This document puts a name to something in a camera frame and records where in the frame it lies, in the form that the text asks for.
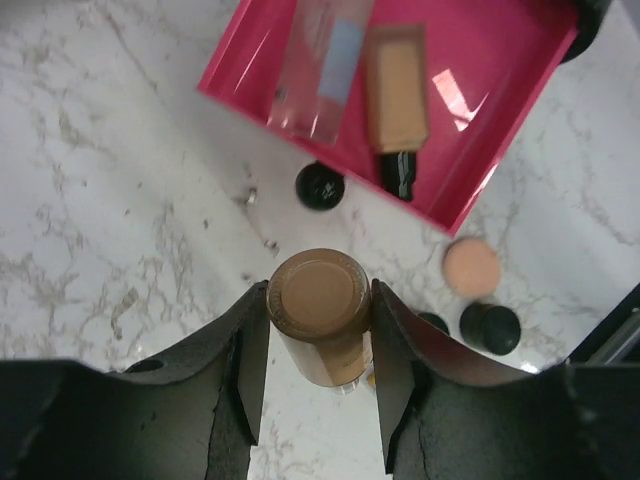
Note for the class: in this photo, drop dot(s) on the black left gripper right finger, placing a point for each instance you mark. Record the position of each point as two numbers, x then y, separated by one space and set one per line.
449 412

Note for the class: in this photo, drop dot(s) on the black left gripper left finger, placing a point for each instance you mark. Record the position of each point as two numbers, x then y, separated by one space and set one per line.
191 411

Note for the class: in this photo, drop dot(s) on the round beige cream bottle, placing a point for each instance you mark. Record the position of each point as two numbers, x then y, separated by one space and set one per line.
319 300

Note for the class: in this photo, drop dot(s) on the pink top drawer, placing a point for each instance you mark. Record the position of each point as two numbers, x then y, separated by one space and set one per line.
486 63

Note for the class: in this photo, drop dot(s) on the square beige foundation bottle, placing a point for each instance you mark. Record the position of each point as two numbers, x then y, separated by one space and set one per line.
397 113

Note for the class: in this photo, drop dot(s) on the clear glass bottle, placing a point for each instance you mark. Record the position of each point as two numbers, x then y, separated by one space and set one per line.
320 61

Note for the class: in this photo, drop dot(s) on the peach makeup sponge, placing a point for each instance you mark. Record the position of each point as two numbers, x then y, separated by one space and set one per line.
472 268

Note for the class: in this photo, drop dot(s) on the black round jar left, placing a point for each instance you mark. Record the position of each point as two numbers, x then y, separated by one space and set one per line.
435 321

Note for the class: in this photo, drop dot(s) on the black round jar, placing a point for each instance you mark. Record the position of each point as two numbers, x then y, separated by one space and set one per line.
490 328
435 321

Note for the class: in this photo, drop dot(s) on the black round jar right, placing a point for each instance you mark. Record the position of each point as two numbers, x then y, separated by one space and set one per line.
490 328

